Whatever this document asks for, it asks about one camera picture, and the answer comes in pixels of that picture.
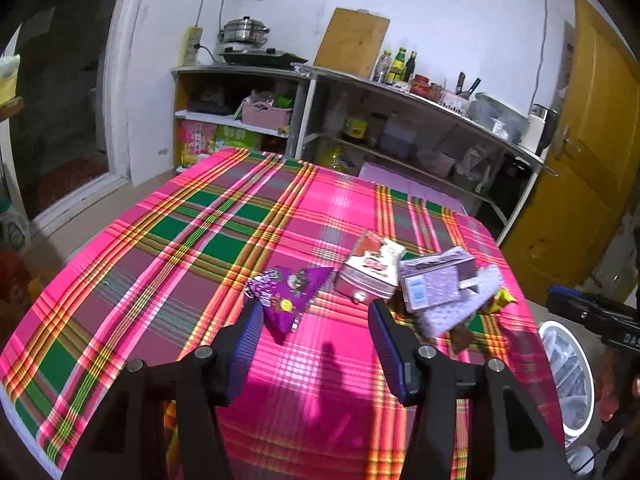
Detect silver pink tin box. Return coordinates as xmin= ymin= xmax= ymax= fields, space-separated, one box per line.
xmin=333 ymin=255 xmax=401 ymax=306

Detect wooden cutting board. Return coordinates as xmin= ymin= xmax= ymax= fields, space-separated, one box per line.
xmin=314 ymin=7 xmax=391 ymax=80

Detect yellow label sauce bottle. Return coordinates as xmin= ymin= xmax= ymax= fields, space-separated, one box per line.
xmin=342 ymin=115 xmax=368 ymax=143

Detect black wall cable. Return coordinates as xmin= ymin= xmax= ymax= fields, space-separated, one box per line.
xmin=530 ymin=0 xmax=551 ymax=106

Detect red white small packet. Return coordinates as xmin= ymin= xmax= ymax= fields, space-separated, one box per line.
xmin=356 ymin=230 xmax=407 ymax=273

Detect person's right hand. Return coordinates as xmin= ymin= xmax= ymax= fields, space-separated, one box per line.
xmin=600 ymin=349 xmax=640 ymax=423

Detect pink green plaid tablecloth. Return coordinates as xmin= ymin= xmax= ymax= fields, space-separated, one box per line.
xmin=0 ymin=147 xmax=568 ymax=480

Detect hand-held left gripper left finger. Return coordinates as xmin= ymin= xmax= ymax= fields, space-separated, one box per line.
xmin=62 ymin=302 xmax=263 ymax=480

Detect clear plastic container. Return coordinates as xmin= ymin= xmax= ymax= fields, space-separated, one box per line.
xmin=470 ymin=92 xmax=528 ymax=138

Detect purple carton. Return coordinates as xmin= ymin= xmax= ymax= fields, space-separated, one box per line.
xmin=398 ymin=254 xmax=478 ymax=313

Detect dark liquid jug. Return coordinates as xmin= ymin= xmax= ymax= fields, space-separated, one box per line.
xmin=382 ymin=112 xmax=418 ymax=153

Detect white plastic bottle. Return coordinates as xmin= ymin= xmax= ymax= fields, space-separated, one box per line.
xmin=327 ymin=92 xmax=348 ymax=133

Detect steel steamer pot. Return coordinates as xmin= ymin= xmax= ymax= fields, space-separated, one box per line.
xmin=217 ymin=16 xmax=272 ymax=45

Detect pink plastic basket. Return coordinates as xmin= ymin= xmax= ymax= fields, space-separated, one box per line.
xmin=241 ymin=100 xmax=293 ymax=128

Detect clear bottle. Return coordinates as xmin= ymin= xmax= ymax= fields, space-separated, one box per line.
xmin=374 ymin=50 xmax=393 ymax=83

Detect yellow wooden door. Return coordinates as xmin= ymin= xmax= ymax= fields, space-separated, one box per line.
xmin=500 ymin=0 xmax=640 ymax=306

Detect green snack package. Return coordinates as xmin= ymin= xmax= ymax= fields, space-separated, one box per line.
xmin=215 ymin=125 xmax=261 ymax=151

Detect pink snack package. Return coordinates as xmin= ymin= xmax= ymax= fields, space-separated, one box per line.
xmin=177 ymin=120 xmax=218 ymax=168

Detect white trash bin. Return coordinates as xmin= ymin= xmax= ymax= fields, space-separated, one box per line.
xmin=537 ymin=320 xmax=596 ymax=433

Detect white black electric kettle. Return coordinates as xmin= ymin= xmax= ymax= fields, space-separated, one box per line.
xmin=522 ymin=103 xmax=560 ymax=157

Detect pink knife holder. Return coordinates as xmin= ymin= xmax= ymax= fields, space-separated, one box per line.
xmin=440 ymin=89 xmax=471 ymax=111

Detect large metal shelf unit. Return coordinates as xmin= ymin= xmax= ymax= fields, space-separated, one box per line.
xmin=292 ymin=62 xmax=558 ymax=241

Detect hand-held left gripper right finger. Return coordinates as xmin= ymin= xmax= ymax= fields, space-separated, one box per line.
xmin=367 ymin=299 xmax=576 ymax=480

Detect small metal shelf unit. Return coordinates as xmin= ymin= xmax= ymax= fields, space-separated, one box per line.
xmin=171 ymin=64 xmax=311 ymax=176

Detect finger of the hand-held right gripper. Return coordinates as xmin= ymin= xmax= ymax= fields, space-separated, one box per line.
xmin=546 ymin=296 xmax=613 ymax=333
xmin=547 ymin=285 xmax=640 ymax=312

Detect purple snack packet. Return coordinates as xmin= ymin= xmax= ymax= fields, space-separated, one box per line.
xmin=244 ymin=266 xmax=333 ymax=345

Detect crumpled plastic bags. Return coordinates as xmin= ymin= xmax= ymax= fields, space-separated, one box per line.
xmin=452 ymin=142 xmax=493 ymax=186

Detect pink lid storage box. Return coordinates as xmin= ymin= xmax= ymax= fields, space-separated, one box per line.
xmin=357 ymin=160 xmax=468 ymax=216

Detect black induction cooker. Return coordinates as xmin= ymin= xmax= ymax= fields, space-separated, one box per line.
xmin=215 ymin=42 xmax=308 ymax=71

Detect yellow tissue box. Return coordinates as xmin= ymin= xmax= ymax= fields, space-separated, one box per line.
xmin=0 ymin=55 xmax=23 ymax=108

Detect yellow wrapper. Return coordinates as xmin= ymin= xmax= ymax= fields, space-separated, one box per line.
xmin=482 ymin=287 xmax=518 ymax=316

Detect yellow power strip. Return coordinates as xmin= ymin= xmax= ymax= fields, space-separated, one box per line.
xmin=181 ymin=26 xmax=202 ymax=67

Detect brown wrapper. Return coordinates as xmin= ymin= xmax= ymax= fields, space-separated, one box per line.
xmin=447 ymin=325 xmax=476 ymax=353

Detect metal door handle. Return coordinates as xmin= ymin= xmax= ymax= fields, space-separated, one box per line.
xmin=552 ymin=125 xmax=582 ymax=163

